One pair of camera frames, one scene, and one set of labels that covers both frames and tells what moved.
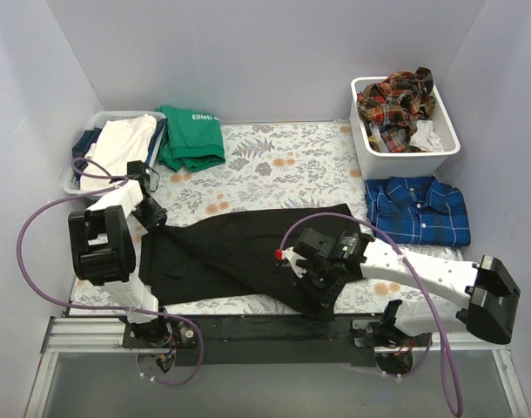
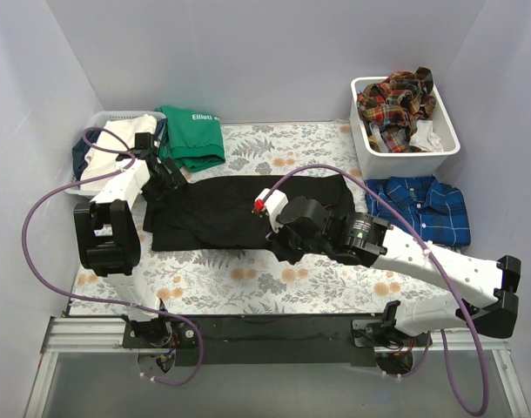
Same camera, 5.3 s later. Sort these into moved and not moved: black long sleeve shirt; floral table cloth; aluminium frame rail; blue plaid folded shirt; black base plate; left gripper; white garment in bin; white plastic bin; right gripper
Moved: left gripper; right gripper; black long sleeve shirt
Not moved: white garment in bin; floral table cloth; black base plate; aluminium frame rail; white plastic bin; blue plaid folded shirt
